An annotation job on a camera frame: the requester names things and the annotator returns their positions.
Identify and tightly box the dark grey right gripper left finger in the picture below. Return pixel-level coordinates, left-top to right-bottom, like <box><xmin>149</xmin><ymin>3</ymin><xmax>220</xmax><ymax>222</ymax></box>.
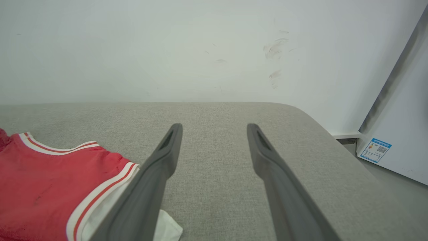
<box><xmin>90</xmin><ymin>123</ymin><xmax>184</xmax><ymax>241</ymax></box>

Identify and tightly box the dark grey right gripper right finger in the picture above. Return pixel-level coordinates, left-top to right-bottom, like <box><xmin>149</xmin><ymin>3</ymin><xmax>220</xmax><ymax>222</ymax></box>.
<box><xmin>246</xmin><ymin>123</ymin><xmax>340</xmax><ymax>241</ymax></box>

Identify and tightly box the red jersey with white trim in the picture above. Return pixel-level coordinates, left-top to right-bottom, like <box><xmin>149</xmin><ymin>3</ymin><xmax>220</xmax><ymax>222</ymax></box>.
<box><xmin>0</xmin><ymin>129</ymin><xmax>184</xmax><ymax>241</ymax></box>

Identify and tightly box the blue and white energy label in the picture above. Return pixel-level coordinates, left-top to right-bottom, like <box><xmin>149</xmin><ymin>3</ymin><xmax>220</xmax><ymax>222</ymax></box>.
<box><xmin>360</xmin><ymin>138</ymin><xmax>393</xmax><ymax>164</ymax></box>

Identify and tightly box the white appliance cabinet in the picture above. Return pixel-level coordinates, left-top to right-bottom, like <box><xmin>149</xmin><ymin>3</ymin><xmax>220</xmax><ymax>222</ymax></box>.
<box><xmin>356</xmin><ymin>5</ymin><xmax>428</xmax><ymax>186</ymax></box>

